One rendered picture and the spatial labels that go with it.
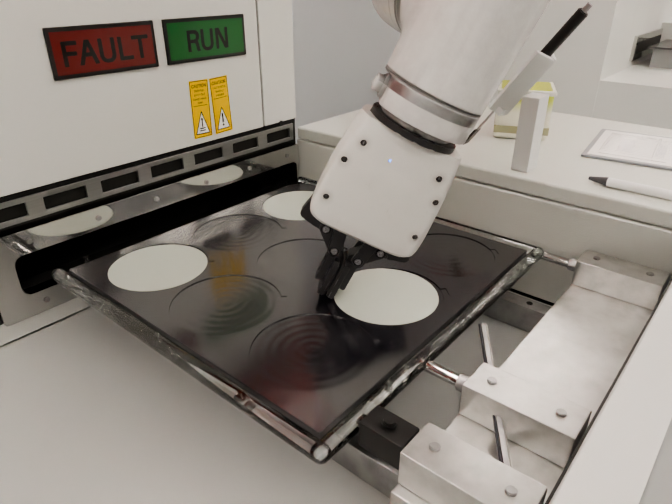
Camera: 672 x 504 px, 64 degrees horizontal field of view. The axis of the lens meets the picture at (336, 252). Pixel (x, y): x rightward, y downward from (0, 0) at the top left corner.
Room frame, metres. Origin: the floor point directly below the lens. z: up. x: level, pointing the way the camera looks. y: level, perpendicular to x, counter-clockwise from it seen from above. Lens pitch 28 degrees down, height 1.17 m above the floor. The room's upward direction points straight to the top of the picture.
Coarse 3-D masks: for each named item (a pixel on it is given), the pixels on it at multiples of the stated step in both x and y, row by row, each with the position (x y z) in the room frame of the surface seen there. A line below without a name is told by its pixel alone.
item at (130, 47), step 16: (48, 32) 0.55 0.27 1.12; (64, 32) 0.56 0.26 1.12; (80, 32) 0.57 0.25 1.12; (96, 32) 0.58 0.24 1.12; (112, 32) 0.60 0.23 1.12; (128, 32) 0.61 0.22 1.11; (144, 32) 0.62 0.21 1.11; (64, 48) 0.56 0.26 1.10; (80, 48) 0.57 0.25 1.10; (96, 48) 0.58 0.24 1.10; (112, 48) 0.59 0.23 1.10; (128, 48) 0.61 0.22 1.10; (144, 48) 0.62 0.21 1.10; (64, 64) 0.55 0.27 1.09; (80, 64) 0.56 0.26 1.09; (96, 64) 0.58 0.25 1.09; (112, 64) 0.59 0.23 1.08; (128, 64) 0.60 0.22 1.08; (144, 64) 0.62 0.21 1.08
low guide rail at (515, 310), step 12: (504, 300) 0.50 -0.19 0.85; (516, 300) 0.50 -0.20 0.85; (528, 300) 0.50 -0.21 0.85; (492, 312) 0.51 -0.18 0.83; (504, 312) 0.50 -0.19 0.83; (516, 312) 0.49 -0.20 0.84; (528, 312) 0.48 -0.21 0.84; (540, 312) 0.48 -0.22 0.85; (516, 324) 0.49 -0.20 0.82; (528, 324) 0.48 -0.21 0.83
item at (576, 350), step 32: (576, 288) 0.48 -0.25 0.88; (544, 320) 0.42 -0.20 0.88; (576, 320) 0.42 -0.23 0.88; (608, 320) 0.42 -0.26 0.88; (640, 320) 0.42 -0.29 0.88; (512, 352) 0.37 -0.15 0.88; (544, 352) 0.37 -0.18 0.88; (576, 352) 0.37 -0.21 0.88; (608, 352) 0.37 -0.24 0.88; (544, 384) 0.33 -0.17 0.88; (576, 384) 0.33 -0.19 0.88; (608, 384) 0.33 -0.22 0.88; (480, 448) 0.26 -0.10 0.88; (512, 448) 0.26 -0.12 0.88; (544, 480) 0.24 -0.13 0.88
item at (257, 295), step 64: (256, 256) 0.51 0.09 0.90; (320, 256) 0.51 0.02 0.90; (448, 256) 0.51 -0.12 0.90; (512, 256) 0.51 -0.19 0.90; (192, 320) 0.39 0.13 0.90; (256, 320) 0.39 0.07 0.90; (320, 320) 0.39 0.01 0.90; (448, 320) 0.39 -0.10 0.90; (256, 384) 0.31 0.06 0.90; (320, 384) 0.31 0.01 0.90
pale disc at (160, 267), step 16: (128, 256) 0.51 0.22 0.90; (144, 256) 0.51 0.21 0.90; (160, 256) 0.51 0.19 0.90; (176, 256) 0.51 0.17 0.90; (192, 256) 0.51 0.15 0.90; (112, 272) 0.47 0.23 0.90; (128, 272) 0.47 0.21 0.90; (144, 272) 0.47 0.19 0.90; (160, 272) 0.47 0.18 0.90; (176, 272) 0.47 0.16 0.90; (192, 272) 0.47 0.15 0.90; (128, 288) 0.44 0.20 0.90; (144, 288) 0.44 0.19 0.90; (160, 288) 0.44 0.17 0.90
